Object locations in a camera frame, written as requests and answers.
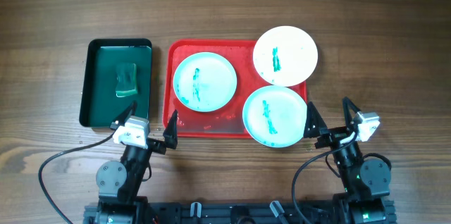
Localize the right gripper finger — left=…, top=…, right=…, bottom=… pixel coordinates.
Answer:
left=304, top=101, right=328, bottom=138
left=342, top=97, right=360, bottom=127

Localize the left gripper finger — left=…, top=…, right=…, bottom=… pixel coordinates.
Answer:
left=163, top=110, right=178, bottom=149
left=109, top=101, right=137, bottom=130

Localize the green sponge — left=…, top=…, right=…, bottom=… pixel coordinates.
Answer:
left=115, top=63, right=138, bottom=98

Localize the light blue plate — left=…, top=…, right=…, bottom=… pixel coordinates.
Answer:
left=242, top=85, right=307, bottom=148
left=173, top=52, right=237, bottom=113

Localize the white plate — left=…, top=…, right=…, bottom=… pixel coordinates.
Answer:
left=252, top=26, right=319, bottom=87

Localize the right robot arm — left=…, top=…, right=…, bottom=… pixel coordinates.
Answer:
left=298, top=97, right=397, bottom=224

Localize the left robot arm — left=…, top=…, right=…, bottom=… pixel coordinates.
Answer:
left=84, top=101, right=178, bottom=224

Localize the dark green tray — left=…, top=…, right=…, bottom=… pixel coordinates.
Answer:
left=79, top=38, right=152, bottom=127

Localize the red plastic tray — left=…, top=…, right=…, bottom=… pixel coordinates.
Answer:
left=162, top=39, right=308, bottom=139

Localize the right black cable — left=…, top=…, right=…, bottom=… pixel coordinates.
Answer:
left=290, top=130, right=359, bottom=224

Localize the black cable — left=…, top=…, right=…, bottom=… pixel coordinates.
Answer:
left=37, top=130, right=117, bottom=224
left=290, top=130, right=359, bottom=224

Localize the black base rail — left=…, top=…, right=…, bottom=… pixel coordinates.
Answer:
left=82, top=199, right=397, bottom=224

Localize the left black cable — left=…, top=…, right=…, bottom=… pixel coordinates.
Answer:
left=37, top=130, right=117, bottom=224

